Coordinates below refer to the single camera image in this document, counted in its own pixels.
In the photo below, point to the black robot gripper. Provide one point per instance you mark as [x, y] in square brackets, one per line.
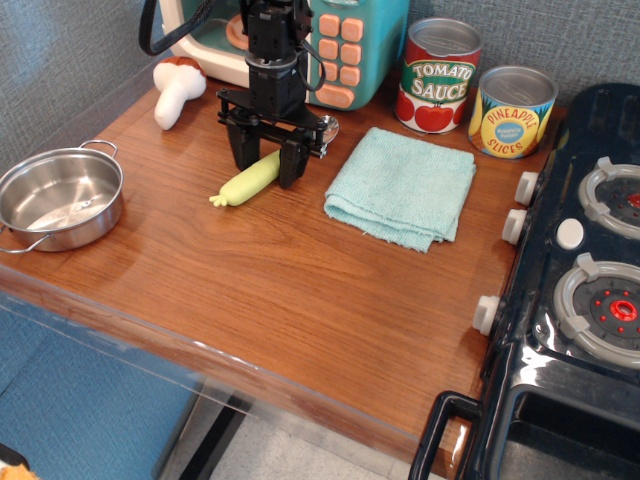
[277, 95]

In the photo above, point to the spoon with yellow-green handle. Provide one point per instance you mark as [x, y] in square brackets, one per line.
[248, 183]

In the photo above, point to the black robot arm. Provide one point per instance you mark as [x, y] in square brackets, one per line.
[278, 29]

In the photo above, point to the light blue folded cloth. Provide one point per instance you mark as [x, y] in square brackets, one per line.
[402, 190]

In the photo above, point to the white plush mushroom toy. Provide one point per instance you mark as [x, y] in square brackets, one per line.
[178, 79]

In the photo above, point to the toy microwave teal and cream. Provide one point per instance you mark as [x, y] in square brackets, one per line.
[358, 42]

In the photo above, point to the tomato sauce can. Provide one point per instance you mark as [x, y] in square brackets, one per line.
[440, 63]

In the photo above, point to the stainless steel pot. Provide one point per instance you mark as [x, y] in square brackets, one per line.
[62, 199]

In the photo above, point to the pineapple slices can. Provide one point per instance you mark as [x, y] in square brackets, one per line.
[512, 109]

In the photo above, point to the black toy stove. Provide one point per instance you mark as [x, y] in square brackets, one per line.
[560, 397]

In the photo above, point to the orange plush toy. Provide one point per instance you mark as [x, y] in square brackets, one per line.
[17, 472]

